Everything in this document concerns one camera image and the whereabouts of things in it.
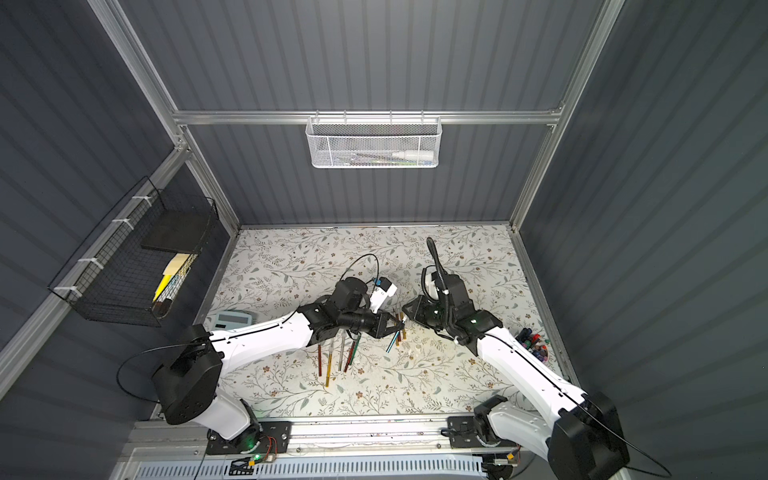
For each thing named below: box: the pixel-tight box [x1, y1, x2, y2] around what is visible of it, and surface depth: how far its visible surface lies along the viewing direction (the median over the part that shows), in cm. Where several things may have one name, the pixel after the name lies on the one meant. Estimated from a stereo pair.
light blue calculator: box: [214, 311, 252, 331], surface depth 93 cm
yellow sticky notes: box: [153, 253, 191, 302], surface depth 74 cm
